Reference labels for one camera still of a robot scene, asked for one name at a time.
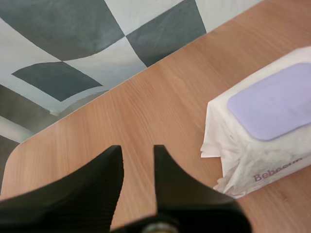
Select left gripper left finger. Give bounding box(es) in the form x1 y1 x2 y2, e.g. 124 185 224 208
0 145 125 233

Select white wet wipes pack lilac lid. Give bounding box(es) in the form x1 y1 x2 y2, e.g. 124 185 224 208
200 46 311 198

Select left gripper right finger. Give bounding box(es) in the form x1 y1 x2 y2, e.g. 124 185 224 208
154 145 254 233

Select checked cloth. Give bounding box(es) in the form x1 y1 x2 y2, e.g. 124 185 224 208
0 0 267 146

